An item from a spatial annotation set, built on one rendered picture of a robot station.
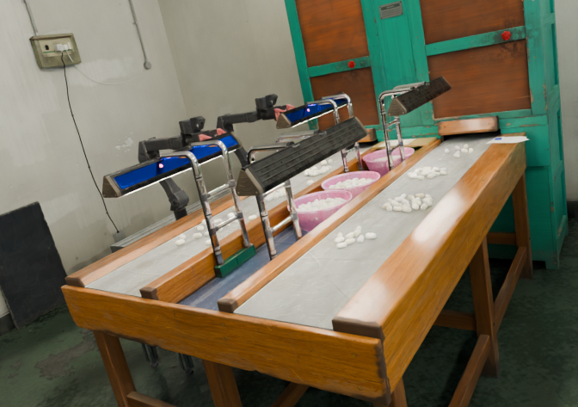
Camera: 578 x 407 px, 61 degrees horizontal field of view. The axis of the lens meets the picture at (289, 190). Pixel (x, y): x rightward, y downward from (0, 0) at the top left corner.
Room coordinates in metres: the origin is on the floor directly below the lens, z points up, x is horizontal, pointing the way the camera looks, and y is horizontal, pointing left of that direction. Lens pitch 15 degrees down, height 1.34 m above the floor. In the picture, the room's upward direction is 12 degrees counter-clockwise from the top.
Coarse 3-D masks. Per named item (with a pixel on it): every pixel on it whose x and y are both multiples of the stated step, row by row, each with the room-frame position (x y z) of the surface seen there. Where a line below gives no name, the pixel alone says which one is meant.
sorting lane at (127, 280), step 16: (336, 160) 2.73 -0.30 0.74; (304, 176) 2.50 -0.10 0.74; (320, 176) 2.43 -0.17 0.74; (256, 208) 2.09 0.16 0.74; (176, 240) 1.88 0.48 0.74; (192, 240) 1.84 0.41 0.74; (144, 256) 1.76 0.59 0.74; (160, 256) 1.73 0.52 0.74; (176, 256) 1.69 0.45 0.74; (192, 256) 1.65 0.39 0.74; (112, 272) 1.67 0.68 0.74; (128, 272) 1.63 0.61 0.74; (144, 272) 1.60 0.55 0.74; (160, 272) 1.57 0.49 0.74; (96, 288) 1.54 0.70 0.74; (112, 288) 1.51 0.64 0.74; (128, 288) 1.48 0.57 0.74
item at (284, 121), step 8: (304, 104) 2.45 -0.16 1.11; (328, 104) 2.58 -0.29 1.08; (344, 104) 2.69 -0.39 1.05; (288, 112) 2.31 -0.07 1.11; (296, 112) 2.36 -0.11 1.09; (304, 112) 2.40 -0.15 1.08; (312, 112) 2.44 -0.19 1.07; (320, 112) 2.48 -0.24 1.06; (280, 120) 2.28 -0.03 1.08; (288, 120) 2.27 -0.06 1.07; (296, 120) 2.30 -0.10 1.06; (304, 120) 2.36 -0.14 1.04; (280, 128) 2.29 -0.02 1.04
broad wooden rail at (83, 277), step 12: (216, 204) 2.22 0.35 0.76; (228, 204) 2.22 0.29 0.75; (192, 216) 2.10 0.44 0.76; (204, 216) 2.09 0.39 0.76; (168, 228) 1.99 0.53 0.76; (180, 228) 1.97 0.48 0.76; (144, 240) 1.89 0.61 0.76; (156, 240) 1.87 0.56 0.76; (168, 240) 1.89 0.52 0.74; (120, 252) 1.80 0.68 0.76; (132, 252) 1.78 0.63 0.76; (144, 252) 1.80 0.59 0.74; (96, 264) 1.72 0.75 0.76; (108, 264) 1.69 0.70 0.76; (120, 264) 1.71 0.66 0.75; (72, 276) 1.64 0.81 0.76; (84, 276) 1.62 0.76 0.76; (96, 276) 1.63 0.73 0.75
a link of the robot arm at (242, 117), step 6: (228, 114) 2.88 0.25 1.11; (234, 114) 2.84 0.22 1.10; (240, 114) 2.81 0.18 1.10; (246, 114) 2.77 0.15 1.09; (222, 120) 2.87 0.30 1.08; (228, 120) 2.86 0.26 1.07; (234, 120) 2.84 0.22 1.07; (240, 120) 2.81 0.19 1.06; (246, 120) 2.78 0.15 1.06; (252, 120) 2.75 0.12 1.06; (216, 126) 2.89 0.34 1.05; (222, 126) 2.87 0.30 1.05
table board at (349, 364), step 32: (64, 288) 1.62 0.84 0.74; (96, 320) 1.53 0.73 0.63; (128, 320) 1.42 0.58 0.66; (160, 320) 1.32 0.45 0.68; (192, 320) 1.24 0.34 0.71; (224, 320) 1.16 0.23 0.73; (256, 320) 1.10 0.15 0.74; (192, 352) 1.26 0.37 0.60; (224, 352) 1.18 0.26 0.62; (256, 352) 1.11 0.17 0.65; (288, 352) 1.05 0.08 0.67; (320, 352) 0.99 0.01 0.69; (352, 352) 0.94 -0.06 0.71; (320, 384) 1.00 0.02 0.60; (352, 384) 0.95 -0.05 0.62; (384, 384) 0.90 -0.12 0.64
